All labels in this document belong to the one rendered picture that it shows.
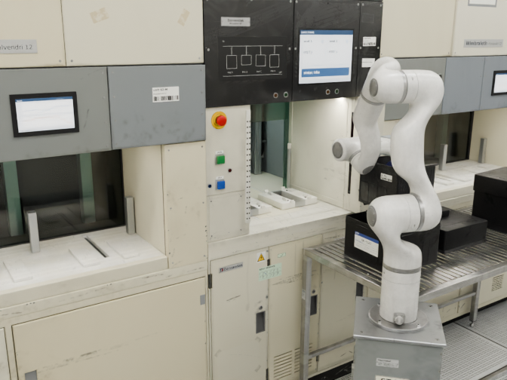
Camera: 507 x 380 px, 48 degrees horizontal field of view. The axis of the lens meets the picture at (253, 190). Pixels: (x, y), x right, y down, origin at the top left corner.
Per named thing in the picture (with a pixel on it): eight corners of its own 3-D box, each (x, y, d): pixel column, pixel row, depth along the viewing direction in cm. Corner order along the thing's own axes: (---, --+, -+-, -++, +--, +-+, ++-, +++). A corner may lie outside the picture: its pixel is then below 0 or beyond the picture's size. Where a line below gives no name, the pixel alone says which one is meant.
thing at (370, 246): (342, 253, 241) (344, 215, 236) (389, 241, 255) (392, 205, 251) (389, 276, 218) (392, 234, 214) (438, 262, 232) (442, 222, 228)
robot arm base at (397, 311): (430, 335, 175) (435, 280, 170) (367, 329, 179) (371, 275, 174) (425, 307, 193) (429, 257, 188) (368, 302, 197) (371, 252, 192)
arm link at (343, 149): (376, 148, 209) (363, 131, 214) (348, 151, 203) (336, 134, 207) (366, 163, 215) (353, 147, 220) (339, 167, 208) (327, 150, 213)
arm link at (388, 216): (428, 271, 177) (435, 198, 171) (374, 277, 172) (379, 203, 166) (409, 257, 188) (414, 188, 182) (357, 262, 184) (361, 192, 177)
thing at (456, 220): (444, 254, 241) (447, 225, 237) (393, 234, 265) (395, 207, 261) (487, 241, 256) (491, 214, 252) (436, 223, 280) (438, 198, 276)
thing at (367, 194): (354, 209, 236) (359, 134, 229) (390, 203, 247) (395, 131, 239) (397, 225, 216) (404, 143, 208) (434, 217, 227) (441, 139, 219)
